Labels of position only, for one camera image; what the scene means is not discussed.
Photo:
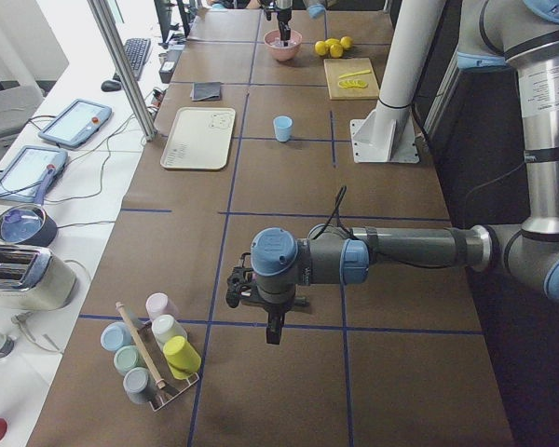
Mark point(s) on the yellow lemon slices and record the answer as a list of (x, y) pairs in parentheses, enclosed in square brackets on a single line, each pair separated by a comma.
[(352, 84)]

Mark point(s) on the white wire cup rack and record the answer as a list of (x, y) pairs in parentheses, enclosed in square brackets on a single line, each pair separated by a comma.
[(168, 386)]

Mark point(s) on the blue cup on rack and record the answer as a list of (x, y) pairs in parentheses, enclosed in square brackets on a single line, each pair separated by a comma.
[(115, 336)]

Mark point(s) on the pink bowl of ice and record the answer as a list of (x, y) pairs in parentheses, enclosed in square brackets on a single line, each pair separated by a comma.
[(282, 50)]

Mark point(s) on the black camera mount wrist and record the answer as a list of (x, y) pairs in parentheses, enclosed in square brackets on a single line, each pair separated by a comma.
[(240, 284)]

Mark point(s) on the blue pot with lid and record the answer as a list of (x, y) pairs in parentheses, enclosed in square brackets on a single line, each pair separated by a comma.
[(30, 224)]

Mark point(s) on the pink cup on rack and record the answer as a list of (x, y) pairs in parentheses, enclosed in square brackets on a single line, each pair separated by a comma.
[(159, 304)]

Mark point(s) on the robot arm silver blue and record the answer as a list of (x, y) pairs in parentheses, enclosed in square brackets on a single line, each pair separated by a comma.
[(314, 8), (493, 35)]

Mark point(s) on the wooden rack handle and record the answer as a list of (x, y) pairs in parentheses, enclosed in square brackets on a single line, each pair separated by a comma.
[(140, 344)]

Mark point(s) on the aluminium frame post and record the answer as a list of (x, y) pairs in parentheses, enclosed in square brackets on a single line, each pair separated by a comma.
[(107, 27)]

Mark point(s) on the teach pendant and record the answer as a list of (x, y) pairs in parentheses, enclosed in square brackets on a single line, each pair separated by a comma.
[(29, 175), (76, 124)]

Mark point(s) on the bamboo cutting board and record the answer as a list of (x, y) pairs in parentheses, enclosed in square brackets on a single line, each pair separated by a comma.
[(335, 67)]

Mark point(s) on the near teach pendant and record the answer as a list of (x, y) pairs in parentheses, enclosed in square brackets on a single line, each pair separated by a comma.
[(29, 175)]

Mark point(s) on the white cup on rack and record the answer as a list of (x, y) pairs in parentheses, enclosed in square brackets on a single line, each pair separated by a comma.
[(165, 327)]

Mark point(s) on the yellow lemon two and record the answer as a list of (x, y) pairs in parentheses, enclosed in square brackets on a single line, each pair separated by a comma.
[(336, 51)]

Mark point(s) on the grey cup on rack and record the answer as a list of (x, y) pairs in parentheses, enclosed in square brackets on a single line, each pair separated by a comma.
[(139, 385)]

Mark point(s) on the black keyboard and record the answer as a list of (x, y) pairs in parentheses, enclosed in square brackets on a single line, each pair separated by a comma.
[(137, 51)]

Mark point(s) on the black computer mouse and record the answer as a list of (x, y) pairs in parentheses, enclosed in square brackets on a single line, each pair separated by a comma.
[(111, 85)]

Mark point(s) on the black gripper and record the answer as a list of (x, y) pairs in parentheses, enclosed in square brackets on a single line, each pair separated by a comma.
[(273, 311), (283, 14)]

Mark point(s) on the black box white label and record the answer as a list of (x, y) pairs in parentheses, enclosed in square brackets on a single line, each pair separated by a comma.
[(170, 61)]

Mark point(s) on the cream toaster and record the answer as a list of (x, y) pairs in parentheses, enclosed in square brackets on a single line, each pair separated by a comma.
[(33, 278)]

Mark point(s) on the light blue cup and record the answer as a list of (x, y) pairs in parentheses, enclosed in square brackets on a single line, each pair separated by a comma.
[(283, 126)]

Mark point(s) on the grey folded cloth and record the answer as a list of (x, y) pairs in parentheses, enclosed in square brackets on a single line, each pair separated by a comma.
[(206, 91)]

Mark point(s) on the green cup on rack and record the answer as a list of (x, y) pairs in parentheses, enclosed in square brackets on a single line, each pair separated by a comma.
[(127, 358)]

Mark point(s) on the far teach pendant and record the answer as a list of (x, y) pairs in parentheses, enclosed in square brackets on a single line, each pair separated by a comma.
[(76, 124)]

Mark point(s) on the yellow lemon one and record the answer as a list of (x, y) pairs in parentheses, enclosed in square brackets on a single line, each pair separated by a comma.
[(321, 48)]

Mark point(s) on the yellow cup on rack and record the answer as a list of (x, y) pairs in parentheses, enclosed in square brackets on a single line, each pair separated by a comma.
[(182, 358)]

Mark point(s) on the cream bear tray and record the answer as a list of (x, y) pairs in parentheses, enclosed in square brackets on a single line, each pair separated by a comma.
[(199, 138)]

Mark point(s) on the yellow lemon four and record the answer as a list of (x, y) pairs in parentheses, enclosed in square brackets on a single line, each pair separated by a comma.
[(346, 42)]

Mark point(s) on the yellow plastic knife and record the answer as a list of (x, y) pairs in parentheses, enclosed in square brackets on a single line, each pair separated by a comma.
[(350, 74)]

